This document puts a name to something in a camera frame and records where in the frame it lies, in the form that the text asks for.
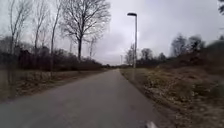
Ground small bare tree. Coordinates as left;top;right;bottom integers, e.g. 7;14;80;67
84;36;100;60

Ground grey street lamp pole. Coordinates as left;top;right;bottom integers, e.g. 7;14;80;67
126;12;139;81

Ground group of distant trees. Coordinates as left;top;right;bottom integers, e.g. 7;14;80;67
124;43;168;67

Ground large bare tree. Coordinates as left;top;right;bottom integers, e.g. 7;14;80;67
61;0;112;63

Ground grey asphalt path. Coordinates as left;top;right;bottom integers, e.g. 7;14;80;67
0;68;175;128

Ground dark wood line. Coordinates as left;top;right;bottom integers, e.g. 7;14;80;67
0;36;105;72

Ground robot's own part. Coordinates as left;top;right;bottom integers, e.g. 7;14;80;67
145;121;158;128

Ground thin bare tree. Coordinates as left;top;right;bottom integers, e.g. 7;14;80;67
6;0;33;84
31;0;51;55

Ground dry grass field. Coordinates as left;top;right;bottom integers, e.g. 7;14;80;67
119;64;224;128

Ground grass verge with dead leaves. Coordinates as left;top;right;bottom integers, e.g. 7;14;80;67
0;68;110;103

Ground dark bushes and trees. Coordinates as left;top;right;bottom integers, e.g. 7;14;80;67
166;32;224;69

